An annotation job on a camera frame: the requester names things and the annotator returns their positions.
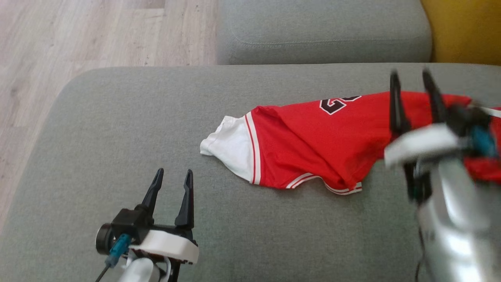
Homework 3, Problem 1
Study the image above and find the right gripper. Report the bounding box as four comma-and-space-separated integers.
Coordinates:
384, 69, 471, 205

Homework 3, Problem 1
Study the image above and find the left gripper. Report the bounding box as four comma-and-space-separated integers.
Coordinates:
130, 168, 200, 264

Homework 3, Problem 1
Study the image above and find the red Bulls 23 jersey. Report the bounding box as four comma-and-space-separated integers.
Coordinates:
200, 90, 475, 196

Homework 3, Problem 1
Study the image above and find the large yellow sofa back cushion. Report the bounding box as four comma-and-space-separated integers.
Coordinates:
421, 0, 501, 66

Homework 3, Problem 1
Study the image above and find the large grey sofa chaise cushion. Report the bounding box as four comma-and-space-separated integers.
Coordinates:
0, 63, 501, 282

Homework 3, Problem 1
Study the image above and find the grey sofa back cushion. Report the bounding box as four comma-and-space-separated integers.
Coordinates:
216, 0, 432, 65

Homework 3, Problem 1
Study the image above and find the left arm cable teal plug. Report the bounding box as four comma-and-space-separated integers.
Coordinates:
95, 233, 132, 282

